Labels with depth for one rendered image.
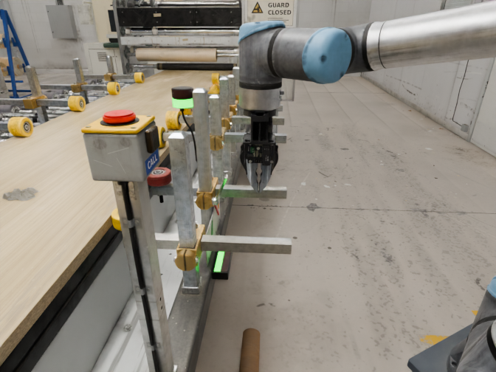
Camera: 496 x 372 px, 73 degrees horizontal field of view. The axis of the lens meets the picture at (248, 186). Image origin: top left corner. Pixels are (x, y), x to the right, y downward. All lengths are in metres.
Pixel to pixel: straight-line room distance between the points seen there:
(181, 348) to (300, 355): 0.95
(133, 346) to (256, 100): 0.66
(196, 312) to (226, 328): 0.90
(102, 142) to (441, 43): 0.55
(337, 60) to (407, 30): 0.13
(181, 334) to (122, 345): 0.18
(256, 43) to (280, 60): 0.07
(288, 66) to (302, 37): 0.05
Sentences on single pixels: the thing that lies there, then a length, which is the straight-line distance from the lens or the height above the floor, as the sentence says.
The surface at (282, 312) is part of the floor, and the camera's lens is 1.85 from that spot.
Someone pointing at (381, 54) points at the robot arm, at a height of 1.28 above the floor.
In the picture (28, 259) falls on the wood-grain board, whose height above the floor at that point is 0.90.
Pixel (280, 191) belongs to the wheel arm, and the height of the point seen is 0.86.
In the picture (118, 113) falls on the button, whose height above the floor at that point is 1.23.
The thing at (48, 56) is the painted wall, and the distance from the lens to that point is 11.76.
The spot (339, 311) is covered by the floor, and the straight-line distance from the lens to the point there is 1.90.
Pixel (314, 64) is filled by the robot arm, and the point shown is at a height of 1.27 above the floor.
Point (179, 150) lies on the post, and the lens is 0.72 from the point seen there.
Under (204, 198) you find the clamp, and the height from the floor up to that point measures 0.86.
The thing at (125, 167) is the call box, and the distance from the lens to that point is 0.45.
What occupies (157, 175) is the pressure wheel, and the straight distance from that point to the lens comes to 1.08.
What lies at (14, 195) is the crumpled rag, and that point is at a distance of 1.11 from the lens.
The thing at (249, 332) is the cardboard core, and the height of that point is 0.08.
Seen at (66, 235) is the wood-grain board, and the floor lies 0.90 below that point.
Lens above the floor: 1.33
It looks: 26 degrees down
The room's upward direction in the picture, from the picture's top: straight up
